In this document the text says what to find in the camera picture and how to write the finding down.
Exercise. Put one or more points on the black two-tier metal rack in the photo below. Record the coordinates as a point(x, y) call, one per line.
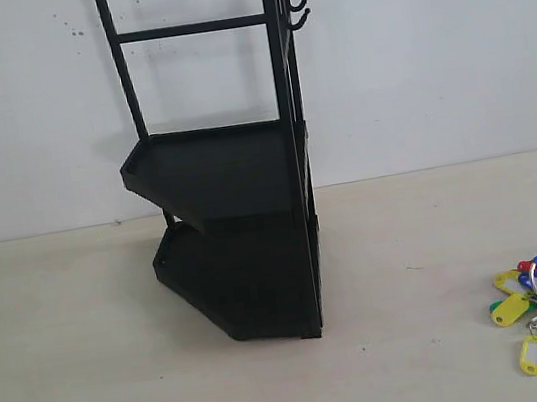
point(241, 243)

